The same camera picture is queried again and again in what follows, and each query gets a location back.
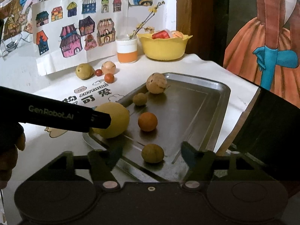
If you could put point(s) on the yellow flower twig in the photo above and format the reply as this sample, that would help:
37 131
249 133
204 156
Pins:
152 11

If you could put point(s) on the person's hand on gripper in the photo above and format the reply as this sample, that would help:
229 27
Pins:
13 139

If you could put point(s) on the red white toy block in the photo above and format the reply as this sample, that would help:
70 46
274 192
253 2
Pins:
161 35

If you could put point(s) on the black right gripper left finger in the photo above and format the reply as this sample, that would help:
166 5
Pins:
101 164

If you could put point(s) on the brown wooden post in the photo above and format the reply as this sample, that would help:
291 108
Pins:
195 18

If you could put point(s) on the orange round fruit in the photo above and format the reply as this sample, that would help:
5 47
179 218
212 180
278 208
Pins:
147 122

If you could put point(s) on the small orange red fruit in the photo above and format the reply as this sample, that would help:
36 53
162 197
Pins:
109 78

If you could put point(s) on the orange dress lady poster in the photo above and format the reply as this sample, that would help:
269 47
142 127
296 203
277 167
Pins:
265 50

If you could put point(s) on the olive brown small fruit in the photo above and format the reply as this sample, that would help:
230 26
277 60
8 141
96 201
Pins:
140 99
152 153

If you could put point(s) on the yellow plastic bowl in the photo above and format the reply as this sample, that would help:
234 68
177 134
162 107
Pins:
163 49

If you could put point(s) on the coloured houses drawing paper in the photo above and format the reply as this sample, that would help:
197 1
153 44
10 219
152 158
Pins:
67 33

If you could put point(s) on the large yellow round fruit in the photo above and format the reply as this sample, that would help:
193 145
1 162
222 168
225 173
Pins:
120 118

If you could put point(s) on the white orange glass jar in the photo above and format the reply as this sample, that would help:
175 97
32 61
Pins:
126 47

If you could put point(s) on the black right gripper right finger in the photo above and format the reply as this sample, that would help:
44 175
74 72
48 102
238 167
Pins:
202 166

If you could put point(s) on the pale peach round fruit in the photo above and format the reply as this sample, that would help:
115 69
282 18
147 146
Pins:
108 68

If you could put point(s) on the beige speckled round fruit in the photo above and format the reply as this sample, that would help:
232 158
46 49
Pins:
156 83

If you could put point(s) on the yellow green pear fruit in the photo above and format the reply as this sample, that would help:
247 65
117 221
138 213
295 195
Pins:
84 71

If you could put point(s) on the metal tray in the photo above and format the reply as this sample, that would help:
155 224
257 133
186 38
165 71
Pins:
191 109

